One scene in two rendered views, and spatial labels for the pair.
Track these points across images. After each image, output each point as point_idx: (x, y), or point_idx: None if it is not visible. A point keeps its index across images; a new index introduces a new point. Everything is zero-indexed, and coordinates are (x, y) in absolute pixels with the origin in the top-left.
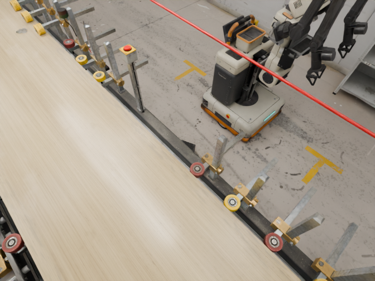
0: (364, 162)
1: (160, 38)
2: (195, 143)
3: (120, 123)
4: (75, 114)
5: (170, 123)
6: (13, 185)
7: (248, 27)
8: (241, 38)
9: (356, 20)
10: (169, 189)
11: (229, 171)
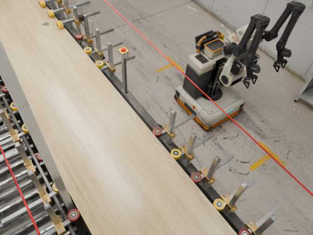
0: (307, 161)
1: (148, 33)
2: None
3: (111, 97)
4: (81, 87)
5: (146, 107)
6: (41, 125)
7: (214, 39)
8: (207, 47)
9: None
10: (137, 140)
11: None
